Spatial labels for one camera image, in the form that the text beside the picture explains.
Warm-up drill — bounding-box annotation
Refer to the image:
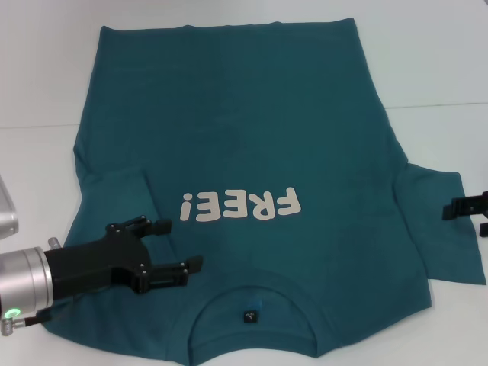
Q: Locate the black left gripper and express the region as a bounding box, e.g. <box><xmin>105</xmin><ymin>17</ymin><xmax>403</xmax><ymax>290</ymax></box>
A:
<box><xmin>43</xmin><ymin>214</ymin><xmax>205</xmax><ymax>299</ymax></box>

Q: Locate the teal shirt with FREE print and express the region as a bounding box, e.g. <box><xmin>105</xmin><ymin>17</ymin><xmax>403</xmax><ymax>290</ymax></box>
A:
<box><xmin>42</xmin><ymin>17</ymin><xmax>488</xmax><ymax>361</ymax></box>

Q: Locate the left arm cable with plug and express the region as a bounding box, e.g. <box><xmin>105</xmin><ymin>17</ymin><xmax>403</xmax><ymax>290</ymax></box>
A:
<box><xmin>0</xmin><ymin>307</ymin><xmax>54</xmax><ymax>337</ymax></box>

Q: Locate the left wrist camera housing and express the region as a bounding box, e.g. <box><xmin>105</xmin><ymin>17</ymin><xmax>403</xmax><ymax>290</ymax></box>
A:
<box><xmin>0</xmin><ymin>174</ymin><xmax>19</xmax><ymax>239</ymax></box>

